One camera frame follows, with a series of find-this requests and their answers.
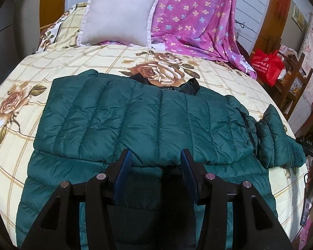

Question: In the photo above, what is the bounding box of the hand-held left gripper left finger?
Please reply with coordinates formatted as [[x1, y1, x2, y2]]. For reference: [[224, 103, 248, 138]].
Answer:
[[20, 149, 133, 250]]

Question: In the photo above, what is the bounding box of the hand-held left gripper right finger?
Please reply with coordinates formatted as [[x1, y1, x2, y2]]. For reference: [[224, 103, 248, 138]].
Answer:
[[181, 148, 294, 250]]

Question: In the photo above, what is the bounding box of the dark green puffer jacket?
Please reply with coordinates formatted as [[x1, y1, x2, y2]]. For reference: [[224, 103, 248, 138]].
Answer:
[[16, 69, 307, 250]]

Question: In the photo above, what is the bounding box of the wooden shelf rack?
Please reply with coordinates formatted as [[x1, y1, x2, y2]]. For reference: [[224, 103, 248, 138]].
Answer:
[[273, 51, 313, 120]]

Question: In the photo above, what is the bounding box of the red shopping bag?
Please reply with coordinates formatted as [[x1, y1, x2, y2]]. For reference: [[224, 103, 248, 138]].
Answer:
[[250, 48, 285, 87]]

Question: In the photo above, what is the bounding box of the bed with floral sheet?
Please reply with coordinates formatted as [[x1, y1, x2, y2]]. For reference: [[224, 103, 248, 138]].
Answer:
[[0, 1, 307, 250]]

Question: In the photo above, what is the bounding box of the white square pillow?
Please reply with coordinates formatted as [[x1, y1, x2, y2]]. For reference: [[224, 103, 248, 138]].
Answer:
[[77, 0, 159, 48]]

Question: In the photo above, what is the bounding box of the pink floral blanket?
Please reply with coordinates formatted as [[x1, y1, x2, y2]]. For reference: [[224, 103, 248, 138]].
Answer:
[[100, 0, 257, 80]]

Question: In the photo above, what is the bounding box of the wooden headboard with white panels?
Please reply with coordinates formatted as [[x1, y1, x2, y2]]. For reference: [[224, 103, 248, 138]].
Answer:
[[39, 0, 293, 58]]

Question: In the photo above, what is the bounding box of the framed wall picture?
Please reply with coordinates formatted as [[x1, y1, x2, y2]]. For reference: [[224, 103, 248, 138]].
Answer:
[[292, 5, 308, 30]]

